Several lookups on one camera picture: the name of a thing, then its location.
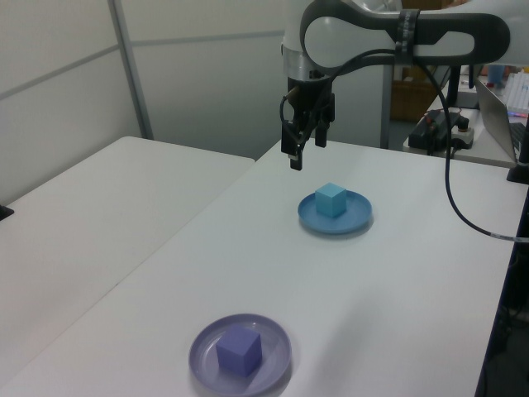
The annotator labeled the black electronics box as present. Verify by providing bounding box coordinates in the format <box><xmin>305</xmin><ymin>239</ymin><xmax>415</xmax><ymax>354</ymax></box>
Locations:
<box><xmin>408</xmin><ymin>111</ymin><xmax>451</xmax><ymax>156</ymax></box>

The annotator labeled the grey emergency stop button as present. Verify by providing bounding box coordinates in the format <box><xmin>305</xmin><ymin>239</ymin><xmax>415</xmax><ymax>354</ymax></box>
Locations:
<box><xmin>451</xmin><ymin>116</ymin><xmax>474</xmax><ymax>151</ymax></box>

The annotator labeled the purple cube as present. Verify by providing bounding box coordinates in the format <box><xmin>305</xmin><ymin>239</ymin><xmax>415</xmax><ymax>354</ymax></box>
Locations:
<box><xmin>215</xmin><ymin>323</ymin><xmax>263</xmax><ymax>378</ymax></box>

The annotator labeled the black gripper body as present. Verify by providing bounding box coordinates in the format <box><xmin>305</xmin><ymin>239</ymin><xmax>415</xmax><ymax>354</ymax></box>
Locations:
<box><xmin>287</xmin><ymin>76</ymin><xmax>336</xmax><ymax>122</ymax></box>

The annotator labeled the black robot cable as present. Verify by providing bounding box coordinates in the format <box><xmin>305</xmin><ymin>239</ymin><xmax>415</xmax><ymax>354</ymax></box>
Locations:
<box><xmin>279</xmin><ymin>48</ymin><xmax>529</xmax><ymax>245</ymax></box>

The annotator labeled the blue cup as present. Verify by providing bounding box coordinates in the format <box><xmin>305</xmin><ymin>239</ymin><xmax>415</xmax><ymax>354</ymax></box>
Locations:
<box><xmin>487</xmin><ymin>64</ymin><xmax>508</xmax><ymax>88</ymax></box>

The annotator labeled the light blue cube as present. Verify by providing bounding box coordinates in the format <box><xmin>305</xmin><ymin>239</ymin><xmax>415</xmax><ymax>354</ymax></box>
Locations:
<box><xmin>314</xmin><ymin>182</ymin><xmax>347</xmax><ymax>219</ymax></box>

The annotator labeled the cardboard box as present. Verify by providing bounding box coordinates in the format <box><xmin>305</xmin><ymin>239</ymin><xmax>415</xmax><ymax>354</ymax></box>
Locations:
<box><xmin>390</xmin><ymin>65</ymin><xmax>450</xmax><ymax>123</ymax></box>

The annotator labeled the black stand base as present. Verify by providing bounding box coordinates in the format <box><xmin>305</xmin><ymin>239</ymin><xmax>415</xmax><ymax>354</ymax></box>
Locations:
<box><xmin>507</xmin><ymin>118</ymin><xmax>529</xmax><ymax>184</ymax></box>

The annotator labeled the white partition with grey frame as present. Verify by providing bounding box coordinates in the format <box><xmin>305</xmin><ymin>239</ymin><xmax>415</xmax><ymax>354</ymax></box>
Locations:
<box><xmin>0</xmin><ymin>0</ymin><xmax>392</xmax><ymax>152</ymax></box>

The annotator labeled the silver laptop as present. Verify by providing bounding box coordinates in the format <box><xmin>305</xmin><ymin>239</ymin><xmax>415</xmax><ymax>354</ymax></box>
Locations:
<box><xmin>474</xmin><ymin>76</ymin><xmax>529</xmax><ymax>165</ymax></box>

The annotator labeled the purple plate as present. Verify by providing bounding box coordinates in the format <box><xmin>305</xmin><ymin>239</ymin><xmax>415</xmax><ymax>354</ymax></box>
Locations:
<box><xmin>188</xmin><ymin>313</ymin><xmax>293</xmax><ymax>396</ymax></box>

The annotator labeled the blue plate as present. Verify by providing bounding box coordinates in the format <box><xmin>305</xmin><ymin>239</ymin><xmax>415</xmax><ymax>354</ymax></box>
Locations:
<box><xmin>297</xmin><ymin>190</ymin><xmax>372</xmax><ymax>237</ymax></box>

